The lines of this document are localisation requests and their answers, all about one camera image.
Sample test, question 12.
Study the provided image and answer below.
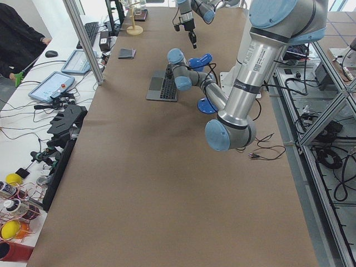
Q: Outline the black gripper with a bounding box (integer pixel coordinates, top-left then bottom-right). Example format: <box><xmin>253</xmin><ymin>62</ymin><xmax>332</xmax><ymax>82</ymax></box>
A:
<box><xmin>182</xmin><ymin>18</ymin><xmax>197</xmax><ymax>49</ymax></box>
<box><xmin>166</xmin><ymin>70</ymin><xmax>174</xmax><ymax>80</ymax></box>

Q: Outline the grey laptop computer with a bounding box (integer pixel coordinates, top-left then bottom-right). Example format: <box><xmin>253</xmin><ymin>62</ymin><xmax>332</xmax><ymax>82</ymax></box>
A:
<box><xmin>146</xmin><ymin>70</ymin><xmax>177</xmax><ymax>102</ymax></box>

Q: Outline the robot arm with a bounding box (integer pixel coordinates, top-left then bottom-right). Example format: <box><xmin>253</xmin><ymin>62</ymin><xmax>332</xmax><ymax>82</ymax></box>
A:
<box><xmin>172</xmin><ymin>0</ymin><xmax>244</xmax><ymax>49</ymax></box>
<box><xmin>167</xmin><ymin>1</ymin><xmax>328</xmax><ymax>151</ymax></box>

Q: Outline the blue desk lamp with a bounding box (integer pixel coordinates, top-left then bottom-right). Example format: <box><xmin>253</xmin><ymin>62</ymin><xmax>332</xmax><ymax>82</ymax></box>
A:
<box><xmin>188</xmin><ymin>53</ymin><xmax>221</xmax><ymax>115</ymax></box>

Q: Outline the folded grey cloth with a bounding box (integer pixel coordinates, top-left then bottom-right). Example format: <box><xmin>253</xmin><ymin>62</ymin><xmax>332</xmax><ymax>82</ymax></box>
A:
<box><xmin>118</xmin><ymin>48</ymin><xmax>136</xmax><ymax>59</ymax></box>

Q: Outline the wooden mug tree stand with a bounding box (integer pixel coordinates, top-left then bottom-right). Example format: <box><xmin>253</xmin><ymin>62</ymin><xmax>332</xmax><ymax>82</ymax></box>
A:
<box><xmin>121</xmin><ymin>0</ymin><xmax>146</xmax><ymax>36</ymax></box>

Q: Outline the black tray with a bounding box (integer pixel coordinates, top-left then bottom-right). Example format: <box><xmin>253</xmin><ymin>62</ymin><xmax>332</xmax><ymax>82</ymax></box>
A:
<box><xmin>134</xmin><ymin>9</ymin><xmax>148</xmax><ymax>22</ymax></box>

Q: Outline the black power adapter box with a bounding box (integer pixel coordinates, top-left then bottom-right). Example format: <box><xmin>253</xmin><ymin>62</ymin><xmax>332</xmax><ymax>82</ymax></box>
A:
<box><xmin>99</xmin><ymin>31</ymin><xmax>111</xmax><ymax>52</ymax></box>

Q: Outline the black keyboard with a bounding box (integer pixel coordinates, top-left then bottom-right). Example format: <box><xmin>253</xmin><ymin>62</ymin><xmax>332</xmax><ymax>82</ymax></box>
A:
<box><xmin>84</xmin><ymin>22</ymin><xmax>99</xmax><ymax>46</ymax></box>

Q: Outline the far teach pendant tablet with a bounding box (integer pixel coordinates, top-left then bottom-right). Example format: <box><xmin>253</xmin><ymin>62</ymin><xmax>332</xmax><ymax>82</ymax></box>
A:
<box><xmin>61</xmin><ymin>50</ymin><xmax>91</xmax><ymax>75</ymax></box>

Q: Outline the teach pendant tablet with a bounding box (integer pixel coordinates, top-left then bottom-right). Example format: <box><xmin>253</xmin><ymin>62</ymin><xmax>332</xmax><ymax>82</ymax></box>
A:
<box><xmin>28</xmin><ymin>71</ymin><xmax>75</xmax><ymax>103</ymax></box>
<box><xmin>61</xmin><ymin>50</ymin><xmax>91</xmax><ymax>75</ymax></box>

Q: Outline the near teach pendant tablet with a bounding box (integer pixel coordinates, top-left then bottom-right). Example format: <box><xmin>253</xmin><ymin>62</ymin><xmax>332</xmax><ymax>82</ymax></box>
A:
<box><xmin>28</xmin><ymin>71</ymin><xmax>75</xmax><ymax>103</ymax></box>

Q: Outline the black tool rack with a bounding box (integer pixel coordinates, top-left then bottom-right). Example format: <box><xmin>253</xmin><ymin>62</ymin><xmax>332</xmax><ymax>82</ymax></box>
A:
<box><xmin>31</xmin><ymin>105</ymin><xmax>88</xmax><ymax>212</ymax></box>

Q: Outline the black computer mouse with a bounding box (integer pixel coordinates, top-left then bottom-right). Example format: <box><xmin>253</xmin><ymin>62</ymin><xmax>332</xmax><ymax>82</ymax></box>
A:
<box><xmin>45</xmin><ymin>50</ymin><xmax>58</xmax><ymax>58</ymax></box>

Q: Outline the person in black clothes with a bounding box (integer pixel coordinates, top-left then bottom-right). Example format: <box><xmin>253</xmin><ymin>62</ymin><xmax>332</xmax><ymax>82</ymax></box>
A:
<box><xmin>1</xmin><ymin>3</ymin><xmax>52</xmax><ymax>81</ymax></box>

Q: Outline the yellow ball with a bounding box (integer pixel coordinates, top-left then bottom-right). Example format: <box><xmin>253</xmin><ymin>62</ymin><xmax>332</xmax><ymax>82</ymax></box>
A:
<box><xmin>5</xmin><ymin>173</ymin><xmax>23</xmax><ymax>186</ymax></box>

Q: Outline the yellow lemon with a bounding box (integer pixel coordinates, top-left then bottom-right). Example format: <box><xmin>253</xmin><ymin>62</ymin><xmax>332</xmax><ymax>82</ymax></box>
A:
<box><xmin>1</xmin><ymin>220</ymin><xmax>21</xmax><ymax>240</ymax></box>

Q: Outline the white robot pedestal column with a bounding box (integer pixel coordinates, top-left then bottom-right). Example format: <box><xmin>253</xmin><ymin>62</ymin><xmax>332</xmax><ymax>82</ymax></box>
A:
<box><xmin>236</xmin><ymin>18</ymin><xmax>251</xmax><ymax>65</ymax></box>

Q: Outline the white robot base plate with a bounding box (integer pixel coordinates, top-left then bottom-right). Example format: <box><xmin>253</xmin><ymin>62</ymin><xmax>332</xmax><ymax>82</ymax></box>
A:
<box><xmin>219</xmin><ymin>71</ymin><xmax>263</xmax><ymax>100</ymax></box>

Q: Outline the aluminium frame post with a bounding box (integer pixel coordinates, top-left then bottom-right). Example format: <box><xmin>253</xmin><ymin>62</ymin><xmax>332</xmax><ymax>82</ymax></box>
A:
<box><xmin>63</xmin><ymin>0</ymin><xmax>104</xmax><ymax>86</ymax></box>

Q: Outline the black lamp power cable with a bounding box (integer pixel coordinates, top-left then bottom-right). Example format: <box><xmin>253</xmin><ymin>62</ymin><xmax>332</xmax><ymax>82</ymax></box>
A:
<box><xmin>236</xmin><ymin>97</ymin><xmax>286</xmax><ymax>161</ymax></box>

